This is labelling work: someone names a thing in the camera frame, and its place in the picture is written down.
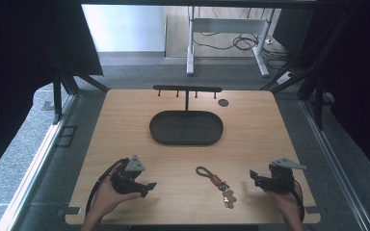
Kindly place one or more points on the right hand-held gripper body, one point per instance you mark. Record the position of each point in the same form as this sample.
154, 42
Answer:
279, 179

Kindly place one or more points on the black key rack with tray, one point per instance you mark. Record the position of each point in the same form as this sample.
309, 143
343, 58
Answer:
186, 128

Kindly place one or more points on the round grey table grommet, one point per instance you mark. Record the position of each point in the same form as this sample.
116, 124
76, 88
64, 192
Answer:
223, 102

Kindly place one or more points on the black tape strip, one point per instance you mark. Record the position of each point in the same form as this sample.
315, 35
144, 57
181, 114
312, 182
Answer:
70, 210
313, 210

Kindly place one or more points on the aluminium rail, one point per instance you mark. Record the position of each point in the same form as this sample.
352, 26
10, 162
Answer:
35, 166
334, 166

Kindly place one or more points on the black curtain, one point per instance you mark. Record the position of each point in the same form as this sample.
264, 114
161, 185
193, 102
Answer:
29, 64
353, 64

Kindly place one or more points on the white desk frame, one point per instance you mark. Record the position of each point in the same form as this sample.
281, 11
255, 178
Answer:
226, 25

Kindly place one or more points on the person's left hand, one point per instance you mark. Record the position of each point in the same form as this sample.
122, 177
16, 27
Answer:
109, 200

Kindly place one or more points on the white power strip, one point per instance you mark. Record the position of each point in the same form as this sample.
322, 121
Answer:
284, 77

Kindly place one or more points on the black metal stand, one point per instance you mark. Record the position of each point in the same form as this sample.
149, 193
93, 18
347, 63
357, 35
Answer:
64, 86
314, 86

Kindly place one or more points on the person's right hand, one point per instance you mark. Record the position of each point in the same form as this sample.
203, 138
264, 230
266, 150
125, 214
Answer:
285, 205

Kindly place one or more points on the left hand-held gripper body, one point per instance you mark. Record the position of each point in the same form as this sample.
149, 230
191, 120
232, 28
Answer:
126, 179

